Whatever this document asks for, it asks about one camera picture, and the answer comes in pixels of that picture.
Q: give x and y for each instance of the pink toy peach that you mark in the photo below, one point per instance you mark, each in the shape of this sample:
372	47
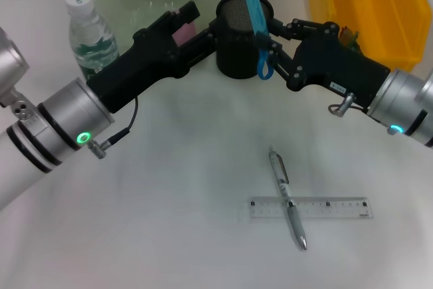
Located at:
185	33

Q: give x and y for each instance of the silver ballpoint pen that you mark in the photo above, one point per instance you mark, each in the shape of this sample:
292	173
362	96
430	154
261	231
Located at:
287	201

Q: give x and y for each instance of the clear plastic ruler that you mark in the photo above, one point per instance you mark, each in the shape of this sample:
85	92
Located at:
331	209

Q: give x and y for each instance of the green plastic wrapper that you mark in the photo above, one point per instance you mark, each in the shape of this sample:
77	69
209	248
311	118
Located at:
348	37

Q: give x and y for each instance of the clear green-label water bottle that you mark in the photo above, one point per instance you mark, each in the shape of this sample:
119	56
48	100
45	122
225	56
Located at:
88	32

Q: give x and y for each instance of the yellow plastic bin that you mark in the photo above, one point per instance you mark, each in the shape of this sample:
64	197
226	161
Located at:
379	8

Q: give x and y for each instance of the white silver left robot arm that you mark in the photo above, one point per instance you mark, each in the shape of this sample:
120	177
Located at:
44	140

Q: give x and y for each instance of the blue scissors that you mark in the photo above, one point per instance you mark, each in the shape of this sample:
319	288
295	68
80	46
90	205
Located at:
257	15

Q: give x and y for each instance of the black mesh pen holder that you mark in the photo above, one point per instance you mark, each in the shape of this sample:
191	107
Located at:
236	55

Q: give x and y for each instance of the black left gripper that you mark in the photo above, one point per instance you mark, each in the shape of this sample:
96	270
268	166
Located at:
135	69

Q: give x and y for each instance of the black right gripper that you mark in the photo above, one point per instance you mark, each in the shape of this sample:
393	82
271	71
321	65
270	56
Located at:
338	69

